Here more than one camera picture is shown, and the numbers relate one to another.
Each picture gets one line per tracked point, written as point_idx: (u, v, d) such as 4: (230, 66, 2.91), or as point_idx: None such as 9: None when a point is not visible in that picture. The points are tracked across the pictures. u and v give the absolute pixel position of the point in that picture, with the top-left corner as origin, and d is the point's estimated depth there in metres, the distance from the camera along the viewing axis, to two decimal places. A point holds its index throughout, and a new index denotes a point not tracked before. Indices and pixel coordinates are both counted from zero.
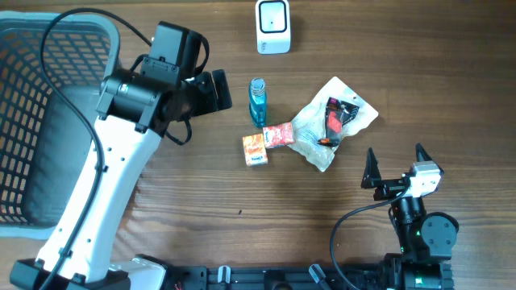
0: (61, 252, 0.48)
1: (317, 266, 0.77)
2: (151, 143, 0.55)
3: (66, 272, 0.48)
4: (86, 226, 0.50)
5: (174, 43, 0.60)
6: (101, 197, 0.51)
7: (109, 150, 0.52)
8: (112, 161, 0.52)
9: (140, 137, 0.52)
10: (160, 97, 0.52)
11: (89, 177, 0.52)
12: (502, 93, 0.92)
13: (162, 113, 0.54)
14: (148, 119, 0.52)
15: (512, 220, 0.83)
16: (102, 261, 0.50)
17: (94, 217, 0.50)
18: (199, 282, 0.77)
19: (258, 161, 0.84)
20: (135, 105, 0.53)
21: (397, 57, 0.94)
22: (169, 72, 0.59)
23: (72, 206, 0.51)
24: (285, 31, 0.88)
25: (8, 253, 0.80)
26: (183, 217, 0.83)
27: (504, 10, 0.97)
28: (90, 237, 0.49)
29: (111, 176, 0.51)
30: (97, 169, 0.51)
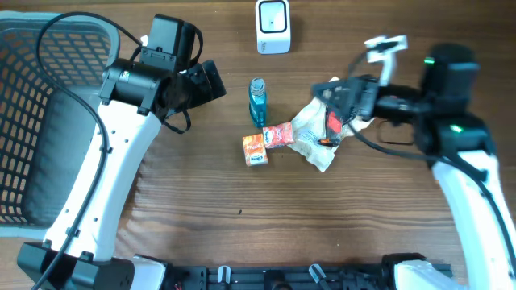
0: (68, 231, 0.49)
1: (317, 265, 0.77)
2: (152, 127, 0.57)
3: (74, 251, 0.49)
4: (93, 206, 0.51)
5: (170, 35, 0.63)
6: (107, 178, 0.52)
7: (113, 132, 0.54)
8: (116, 143, 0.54)
9: (143, 120, 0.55)
10: (159, 82, 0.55)
11: (95, 159, 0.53)
12: (503, 93, 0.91)
13: (163, 98, 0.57)
14: (150, 103, 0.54)
15: None
16: (107, 241, 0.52)
17: (100, 197, 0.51)
18: (199, 282, 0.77)
19: (258, 161, 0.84)
20: (135, 90, 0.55)
21: (398, 57, 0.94)
22: (167, 61, 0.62)
23: (79, 188, 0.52)
24: (285, 31, 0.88)
25: (8, 253, 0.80)
26: (183, 217, 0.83)
27: (505, 10, 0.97)
28: (97, 217, 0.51)
29: (116, 157, 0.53)
30: (101, 151, 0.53)
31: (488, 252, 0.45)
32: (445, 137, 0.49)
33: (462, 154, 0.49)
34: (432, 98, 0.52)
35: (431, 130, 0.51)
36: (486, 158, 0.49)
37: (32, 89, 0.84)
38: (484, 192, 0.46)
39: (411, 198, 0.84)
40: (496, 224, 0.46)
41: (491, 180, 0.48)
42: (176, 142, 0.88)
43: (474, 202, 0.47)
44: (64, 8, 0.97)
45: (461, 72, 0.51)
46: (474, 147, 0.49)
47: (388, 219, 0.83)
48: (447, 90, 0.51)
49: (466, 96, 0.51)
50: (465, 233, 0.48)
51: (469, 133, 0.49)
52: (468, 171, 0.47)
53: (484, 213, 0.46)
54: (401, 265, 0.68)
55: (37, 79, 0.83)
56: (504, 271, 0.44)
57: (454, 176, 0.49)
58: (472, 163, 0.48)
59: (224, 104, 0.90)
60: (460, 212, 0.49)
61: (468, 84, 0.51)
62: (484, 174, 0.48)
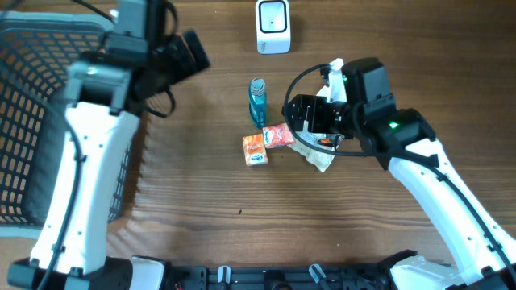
0: (53, 248, 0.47)
1: (317, 265, 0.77)
2: (127, 126, 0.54)
3: (63, 268, 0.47)
4: (74, 218, 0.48)
5: (138, 15, 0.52)
6: (85, 188, 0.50)
7: (85, 138, 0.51)
8: (90, 150, 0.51)
9: (114, 121, 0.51)
10: (129, 76, 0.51)
11: (71, 170, 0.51)
12: (503, 93, 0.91)
13: (135, 91, 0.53)
14: (121, 101, 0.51)
15: (513, 220, 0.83)
16: (97, 252, 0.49)
17: (81, 209, 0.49)
18: (199, 283, 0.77)
19: (258, 161, 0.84)
20: (104, 87, 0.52)
21: (398, 57, 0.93)
22: (134, 46, 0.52)
23: (58, 202, 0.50)
24: (285, 31, 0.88)
25: (7, 253, 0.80)
26: (183, 217, 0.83)
27: (504, 10, 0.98)
28: (81, 229, 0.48)
29: (92, 165, 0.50)
30: (76, 159, 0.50)
31: (463, 233, 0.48)
32: (387, 137, 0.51)
33: (408, 147, 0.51)
34: (361, 105, 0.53)
35: (371, 131, 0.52)
36: (430, 142, 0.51)
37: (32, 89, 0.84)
38: (441, 177, 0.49)
39: (411, 198, 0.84)
40: (460, 203, 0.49)
41: (442, 163, 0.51)
42: (176, 142, 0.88)
43: (435, 189, 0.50)
44: (65, 8, 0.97)
45: (375, 77, 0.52)
46: (415, 136, 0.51)
47: (388, 219, 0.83)
48: (370, 96, 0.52)
49: (389, 94, 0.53)
50: (438, 218, 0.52)
51: (406, 127, 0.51)
52: (421, 163, 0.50)
53: (448, 197, 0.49)
54: (398, 267, 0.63)
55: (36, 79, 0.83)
56: (482, 247, 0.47)
57: (407, 167, 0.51)
58: (420, 151, 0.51)
59: (224, 104, 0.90)
60: (426, 199, 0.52)
61: (385, 84, 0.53)
62: (434, 159, 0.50)
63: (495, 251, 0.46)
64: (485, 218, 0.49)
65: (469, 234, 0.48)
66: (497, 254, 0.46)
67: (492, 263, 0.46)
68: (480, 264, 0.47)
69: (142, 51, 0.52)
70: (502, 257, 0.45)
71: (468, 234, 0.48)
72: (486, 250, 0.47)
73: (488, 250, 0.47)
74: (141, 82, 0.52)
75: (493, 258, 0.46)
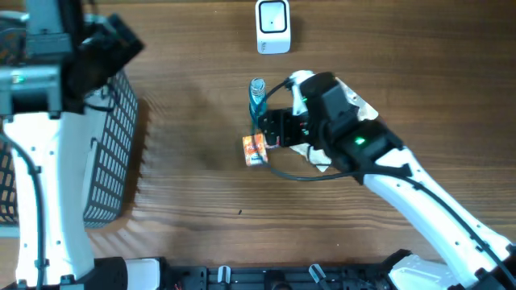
0: (36, 265, 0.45)
1: (317, 265, 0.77)
2: (71, 129, 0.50)
3: (52, 280, 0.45)
4: (47, 231, 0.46)
5: (52, 10, 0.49)
6: (49, 199, 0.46)
7: (33, 149, 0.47)
8: (43, 159, 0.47)
9: (56, 125, 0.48)
10: (60, 71, 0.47)
11: (27, 185, 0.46)
12: (503, 93, 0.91)
13: (71, 88, 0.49)
14: (59, 101, 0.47)
15: (512, 220, 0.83)
16: (81, 254, 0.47)
17: (52, 221, 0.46)
18: (199, 282, 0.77)
19: (258, 161, 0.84)
20: (37, 91, 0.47)
21: (397, 57, 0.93)
22: (59, 44, 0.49)
23: (24, 221, 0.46)
24: (285, 31, 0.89)
25: (8, 253, 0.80)
26: (183, 217, 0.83)
27: (504, 10, 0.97)
28: (58, 238, 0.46)
29: (49, 175, 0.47)
30: (31, 174, 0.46)
31: (451, 239, 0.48)
32: (354, 153, 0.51)
33: (378, 161, 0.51)
34: (325, 125, 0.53)
35: (341, 151, 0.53)
36: (399, 151, 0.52)
37: None
38: (417, 186, 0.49)
39: None
40: (442, 209, 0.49)
41: (414, 170, 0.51)
42: (176, 142, 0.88)
43: (415, 200, 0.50)
44: None
45: (334, 96, 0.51)
46: (384, 148, 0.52)
47: (388, 219, 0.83)
48: (333, 114, 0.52)
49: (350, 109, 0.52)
50: (424, 229, 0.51)
51: (372, 141, 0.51)
52: (394, 175, 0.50)
53: (429, 206, 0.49)
54: (396, 270, 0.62)
55: None
56: (472, 249, 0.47)
57: (383, 182, 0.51)
58: (391, 162, 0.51)
59: (224, 104, 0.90)
60: (409, 210, 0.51)
61: (345, 101, 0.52)
62: (407, 169, 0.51)
63: (484, 251, 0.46)
64: (468, 219, 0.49)
65: (455, 239, 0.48)
66: (486, 254, 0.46)
67: (483, 263, 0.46)
68: (473, 267, 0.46)
69: (67, 49, 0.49)
70: (493, 257, 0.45)
71: (455, 240, 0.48)
72: (475, 251, 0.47)
73: (477, 250, 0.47)
74: (73, 76, 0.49)
75: (484, 258, 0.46)
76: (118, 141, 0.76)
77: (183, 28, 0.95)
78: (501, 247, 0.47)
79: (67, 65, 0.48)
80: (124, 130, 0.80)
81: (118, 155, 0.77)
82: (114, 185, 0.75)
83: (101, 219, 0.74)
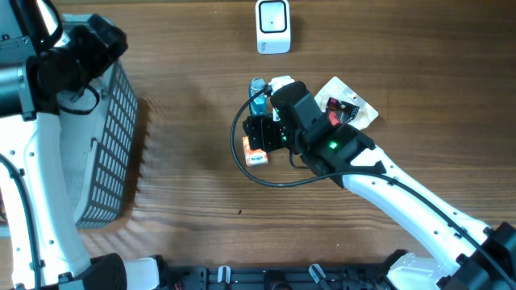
0: (31, 267, 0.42)
1: (317, 265, 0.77)
2: (51, 127, 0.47)
3: (50, 280, 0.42)
4: (38, 234, 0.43)
5: (7, 15, 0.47)
6: (35, 200, 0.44)
7: (13, 152, 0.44)
8: (24, 162, 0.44)
9: (33, 125, 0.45)
10: (25, 71, 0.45)
11: (10, 190, 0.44)
12: (503, 93, 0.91)
13: (41, 88, 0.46)
14: (31, 103, 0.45)
15: (513, 220, 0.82)
16: (78, 251, 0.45)
17: (41, 222, 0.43)
18: (199, 282, 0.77)
19: (258, 161, 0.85)
20: (6, 94, 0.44)
21: (397, 57, 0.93)
22: (22, 47, 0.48)
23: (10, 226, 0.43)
24: (285, 31, 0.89)
25: (7, 253, 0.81)
26: (183, 217, 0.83)
27: (503, 10, 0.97)
28: (50, 238, 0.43)
29: (33, 176, 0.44)
30: (13, 177, 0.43)
31: (429, 228, 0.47)
32: (329, 158, 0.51)
33: (352, 163, 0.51)
34: (301, 133, 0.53)
35: (316, 157, 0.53)
36: (371, 151, 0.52)
37: None
38: (390, 181, 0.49)
39: None
40: (417, 200, 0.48)
41: (387, 167, 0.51)
42: (176, 142, 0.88)
43: (390, 194, 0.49)
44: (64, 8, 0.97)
45: (304, 104, 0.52)
46: (356, 150, 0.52)
47: (388, 219, 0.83)
48: (305, 122, 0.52)
49: (322, 114, 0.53)
50: (405, 223, 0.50)
51: (345, 144, 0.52)
52: (368, 172, 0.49)
53: (403, 199, 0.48)
54: (393, 271, 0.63)
55: None
56: (451, 237, 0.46)
57: (357, 181, 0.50)
58: (363, 161, 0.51)
59: (224, 104, 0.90)
60: (387, 206, 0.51)
61: (316, 108, 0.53)
62: (380, 166, 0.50)
63: (463, 238, 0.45)
64: (444, 208, 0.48)
65: (434, 228, 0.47)
66: (465, 240, 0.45)
67: (463, 249, 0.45)
68: (454, 254, 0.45)
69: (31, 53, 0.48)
70: (472, 242, 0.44)
71: (434, 229, 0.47)
72: (455, 239, 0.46)
73: (456, 238, 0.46)
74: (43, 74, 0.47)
75: (463, 244, 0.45)
76: (118, 141, 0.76)
77: (183, 28, 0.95)
78: (480, 231, 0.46)
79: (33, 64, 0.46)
80: (124, 130, 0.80)
81: (118, 156, 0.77)
82: (114, 185, 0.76)
83: (101, 219, 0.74)
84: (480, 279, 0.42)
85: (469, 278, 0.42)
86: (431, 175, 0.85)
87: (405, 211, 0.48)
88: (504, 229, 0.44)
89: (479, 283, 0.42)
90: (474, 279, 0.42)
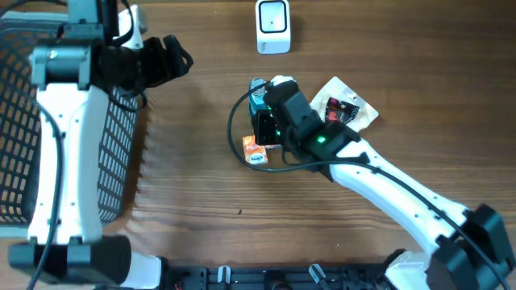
0: (49, 222, 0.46)
1: (318, 266, 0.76)
2: (99, 102, 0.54)
3: (62, 239, 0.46)
4: (64, 192, 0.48)
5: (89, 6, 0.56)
6: (69, 163, 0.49)
7: (60, 116, 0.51)
8: (68, 126, 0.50)
9: (84, 96, 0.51)
10: (89, 51, 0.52)
11: (51, 149, 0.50)
12: (502, 93, 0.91)
13: (98, 68, 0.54)
14: (86, 76, 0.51)
15: (512, 220, 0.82)
16: (93, 220, 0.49)
17: (69, 184, 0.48)
18: (199, 282, 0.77)
19: (257, 161, 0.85)
20: (68, 65, 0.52)
21: (397, 57, 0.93)
22: (93, 32, 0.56)
23: (43, 181, 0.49)
24: (285, 31, 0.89)
25: (6, 253, 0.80)
26: (183, 217, 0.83)
27: (503, 11, 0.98)
28: (72, 200, 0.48)
29: (72, 139, 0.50)
30: (55, 137, 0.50)
31: (409, 212, 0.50)
32: (318, 152, 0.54)
33: (339, 154, 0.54)
34: (292, 130, 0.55)
35: (305, 151, 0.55)
36: (356, 143, 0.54)
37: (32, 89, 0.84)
38: (374, 170, 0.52)
39: None
40: (399, 188, 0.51)
41: (372, 158, 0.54)
42: (176, 142, 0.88)
43: (374, 183, 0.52)
44: (64, 8, 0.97)
45: (295, 102, 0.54)
46: (343, 142, 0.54)
47: (388, 219, 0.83)
48: (296, 119, 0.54)
49: (312, 112, 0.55)
50: (386, 208, 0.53)
51: (332, 138, 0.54)
52: (352, 162, 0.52)
53: (386, 187, 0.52)
54: (390, 267, 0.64)
55: None
56: (430, 219, 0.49)
57: (342, 171, 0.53)
58: (350, 153, 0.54)
59: (224, 104, 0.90)
60: (370, 192, 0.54)
61: (307, 105, 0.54)
62: (364, 157, 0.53)
63: (442, 219, 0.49)
64: (425, 192, 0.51)
65: (415, 211, 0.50)
66: (444, 221, 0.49)
67: (442, 230, 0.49)
68: (434, 234, 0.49)
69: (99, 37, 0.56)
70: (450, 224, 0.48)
71: (415, 212, 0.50)
72: (434, 221, 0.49)
73: (434, 220, 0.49)
74: (103, 56, 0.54)
75: (443, 226, 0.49)
76: (118, 141, 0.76)
77: (183, 28, 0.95)
78: (457, 213, 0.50)
79: (96, 46, 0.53)
80: (124, 131, 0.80)
81: (118, 156, 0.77)
82: (114, 185, 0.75)
83: (102, 219, 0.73)
84: (458, 258, 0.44)
85: (447, 258, 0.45)
86: (431, 174, 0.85)
87: (388, 197, 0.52)
88: (484, 211, 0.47)
89: (458, 263, 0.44)
90: (454, 258, 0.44)
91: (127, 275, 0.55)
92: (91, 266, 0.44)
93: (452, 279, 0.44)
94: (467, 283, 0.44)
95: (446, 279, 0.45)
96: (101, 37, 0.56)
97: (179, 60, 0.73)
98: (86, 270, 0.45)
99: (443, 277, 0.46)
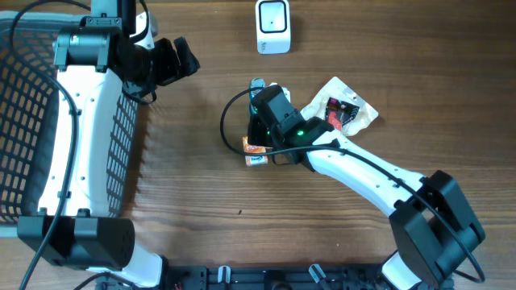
0: (60, 195, 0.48)
1: (318, 265, 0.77)
2: (114, 85, 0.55)
3: (70, 213, 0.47)
4: (75, 167, 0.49)
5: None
6: (83, 140, 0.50)
7: (77, 95, 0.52)
8: (84, 104, 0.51)
9: (101, 77, 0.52)
10: (110, 39, 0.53)
11: (66, 124, 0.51)
12: (502, 93, 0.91)
13: (117, 55, 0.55)
14: (106, 60, 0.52)
15: (513, 220, 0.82)
16: (101, 198, 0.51)
17: (81, 159, 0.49)
18: (199, 282, 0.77)
19: (258, 161, 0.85)
20: (89, 51, 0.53)
21: (397, 58, 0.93)
22: (113, 25, 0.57)
23: (56, 155, 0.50)
24: (285, 31, 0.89)
25: (7, 253, 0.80)
26: (183, 217, 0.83)
27: (503, 11, 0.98)
28: (83, 175, 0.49)
29: (88, 118, 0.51)
30: (71, 113, 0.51)
31: (372, 183, 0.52)
32: (297, 144, 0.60)
33: (316, 142, 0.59)
34: (275, 126, 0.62)
35: (289, 145, 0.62)
36: (330, 133, 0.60)
37: (32, 89, 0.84)
38: (343, 151, 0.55)
39: None
40: (364, 164, 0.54)
41: (343, 142, 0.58)
42: (176, 142, 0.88)
43: (342, 163, 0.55)
44: (65, 8, 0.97)
45: (276, 101, 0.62)
46: (320, 133, 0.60)
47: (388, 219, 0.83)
48: (278, 116, 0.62)
49: (294, 111, 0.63)
50: (356, 187, 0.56)
51: (310, 130, 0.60)
52: (322, 147, 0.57)
53: (352, 164, 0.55)
54: (386, 265, 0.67)
55: (37, 79, 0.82)
56: (389, 188, 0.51)
57: (316, 156, 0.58)
58: (323, 141, 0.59)
59: (224, 104, 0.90)
60: (341, 175, 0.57)
61: (288, 105, 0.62)
62: (335, 142, 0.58)
63: (401, 187, 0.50)
64: (387, 166, 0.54)
65: (376, 182, 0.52)
66: (403, 188, 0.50)
67: (399, 196, 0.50)
68: (393, 201, 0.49)
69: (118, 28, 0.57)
70: (406, 188, 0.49)
71: (376, 183, 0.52)
72: (393, 189, 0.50)
73: (394, 188, 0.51)
74: (121, 44, 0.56)
75: (401, 193, 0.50)
76: (118, 141, 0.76)
77: (184, 28, 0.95)
78: (416, 180, 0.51)
79: (115, 34, 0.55)
80: (124, 130, 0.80)
81: (118, 155, 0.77)
82: (114, 185, 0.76)
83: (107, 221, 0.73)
84: (416, 219, 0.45)
85: (407, 219, 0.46)
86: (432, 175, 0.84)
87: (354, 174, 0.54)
88: (440, 177, 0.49)
89: (415, 223, 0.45)
90: (411, 219, 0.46)
91: (127, 263, 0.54)
92: (97, 239, 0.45)
93: (410, 240, 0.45)
94: (425, 243, 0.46)
95: (406, 241, 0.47)
96: (120, 27, 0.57)
97: (189, 57, 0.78)
98: (92, 243, 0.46)
99: (404, 240, 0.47)
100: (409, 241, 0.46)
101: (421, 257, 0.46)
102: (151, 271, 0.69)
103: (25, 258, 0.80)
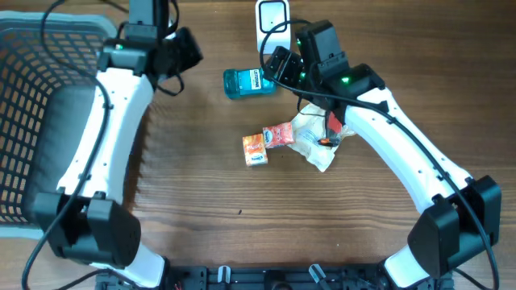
0: (80, 176, 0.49)
1: (317, 265, 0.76)
2: (147, 89, 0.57)
3: (87, 193, 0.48)
4: (98, 152, 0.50)
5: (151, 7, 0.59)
6: (110, 131, 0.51)
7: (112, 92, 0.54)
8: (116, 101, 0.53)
9: (138, 81, 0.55)
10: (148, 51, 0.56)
11: (98, 118, 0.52)
12: (502, 92, 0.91)
13: (154, 65, 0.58)
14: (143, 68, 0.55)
15: (513, 220, 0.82)
16: (117, 186, 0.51)
17: (106, 146, 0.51)
18: (199, 282, 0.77)
19: (258, 161, 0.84)
20: (129, 60, 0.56)
21: (397, 57, 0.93)
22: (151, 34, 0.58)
23: (85, 140, 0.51)
24: (286, 31, 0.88)
25: (7, 253, 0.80)
26: (183, 217, 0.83)
27: (502, 10, 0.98)
28: (106, 160, 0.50)
29: (119, 113, 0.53)
30: (105, 107, 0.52)
31: (414, 167, 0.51)
32: (340, 91, 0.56)
33: (360, 97, 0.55)
34: (316, 66, 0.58)
35: (327, 89, 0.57)
36: (381, 91, 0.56)
37: (32, 89, 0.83)
38: (391, 120, 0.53)
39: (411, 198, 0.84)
40: (409, 142, 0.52)
41: (391, 108, 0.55)
42: (176, 142, 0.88)
43: (385, 131, 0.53)
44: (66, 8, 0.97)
45: (323, 37, 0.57)
46: (368, 86, 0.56)
47: (388, 218, 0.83)
48: (322, 55, 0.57)
49: (340, 53, 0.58)
50: (390, 161, 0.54)
51: (357, 80, 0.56)
52: (373, 107, 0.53)
53: (397, 136, 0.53)
54: (389, 259, 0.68)
55: (37, 80, 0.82)
56: (432, 178, 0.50)
57: (358, 113, 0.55)
58: (371, 97, 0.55)
59: (224, 104, 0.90)
60: (376, 142, 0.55)
61: (335, 44, 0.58)
62: (384, 105, 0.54)
63: (444, 180, 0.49)
64: (434, 152, 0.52)
65: (419, 167, 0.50)
66: (446, 183, 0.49)
67: (440, 189, 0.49)
68: (432, 193, 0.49)
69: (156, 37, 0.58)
70: (451, 184, 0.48)
71: (418, 167, 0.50)
72: (435, 180, 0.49)
73: (438, 180, 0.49)
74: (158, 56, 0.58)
75: (443, 187, 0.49)
76: None
77: None
78: (461, 178, 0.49)
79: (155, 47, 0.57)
80: None
81: None
82: None
83: None
84: (449, 217, 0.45)
85: (440, 215, 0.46)
86: None
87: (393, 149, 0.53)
88: (485, 183, 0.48)
89: (447, 221, 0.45)
90: (445, 216, 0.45)
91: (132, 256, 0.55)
92: (109, 226, 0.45)
93: (438, 235, 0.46)
94: (447, 242, 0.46)
95: (431, 234, 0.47)
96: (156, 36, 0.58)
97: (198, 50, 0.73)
98: (103, 230, 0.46)
99: (428, 232, 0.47)
100: (435, 235, 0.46)
101: (438, 253, 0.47)
102: (151, 271, 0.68)
103: (26, 257, 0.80)
